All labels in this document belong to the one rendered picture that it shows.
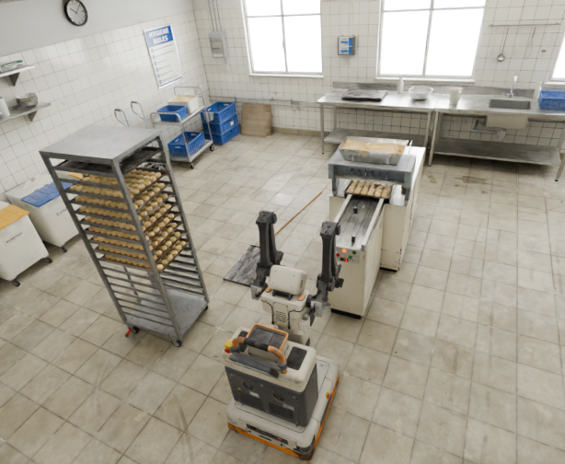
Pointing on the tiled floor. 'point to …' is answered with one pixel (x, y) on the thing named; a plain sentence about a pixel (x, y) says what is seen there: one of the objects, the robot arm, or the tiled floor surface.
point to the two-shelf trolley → (184, 131)
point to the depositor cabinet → (393, 253)
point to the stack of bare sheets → (245, 267)
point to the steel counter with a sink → (508, 113)
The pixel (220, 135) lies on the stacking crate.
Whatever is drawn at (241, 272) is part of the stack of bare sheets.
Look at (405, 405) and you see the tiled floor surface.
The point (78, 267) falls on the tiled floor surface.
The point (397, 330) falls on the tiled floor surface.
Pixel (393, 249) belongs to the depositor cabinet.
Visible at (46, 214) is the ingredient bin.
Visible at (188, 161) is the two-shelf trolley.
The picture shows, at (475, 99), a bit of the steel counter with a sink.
